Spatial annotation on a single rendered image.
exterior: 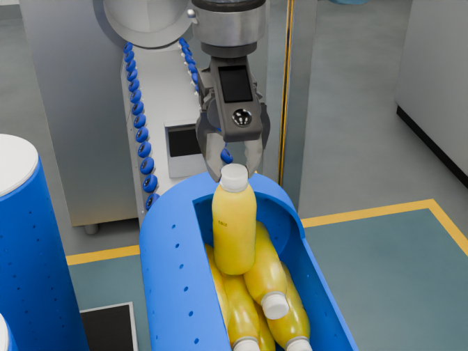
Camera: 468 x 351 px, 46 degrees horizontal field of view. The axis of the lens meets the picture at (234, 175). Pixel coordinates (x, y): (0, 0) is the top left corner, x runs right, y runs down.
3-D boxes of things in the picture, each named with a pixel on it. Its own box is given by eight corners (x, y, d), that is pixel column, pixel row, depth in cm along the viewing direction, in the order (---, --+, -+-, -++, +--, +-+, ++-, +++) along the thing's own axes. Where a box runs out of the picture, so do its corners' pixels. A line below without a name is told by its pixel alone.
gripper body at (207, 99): (248, 100, 80) (248, 19, 73) (263, 129, 73) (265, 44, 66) (196, 106, 79) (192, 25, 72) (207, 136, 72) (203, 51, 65)
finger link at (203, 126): (223, 152, 77) (234, 97, 72) (226, 159, 76) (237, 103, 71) (191, 151, 76) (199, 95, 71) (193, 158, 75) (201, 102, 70)
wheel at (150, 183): (157, 173, 133) (150, 169, 132) (159, 183, 130) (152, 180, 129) (147, 185, 135) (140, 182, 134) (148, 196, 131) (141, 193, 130)
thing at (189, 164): (206, 168, 143) (204, 116, 134) (209, 177, 140) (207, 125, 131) (168, 173, 141) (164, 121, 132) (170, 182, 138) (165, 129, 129)
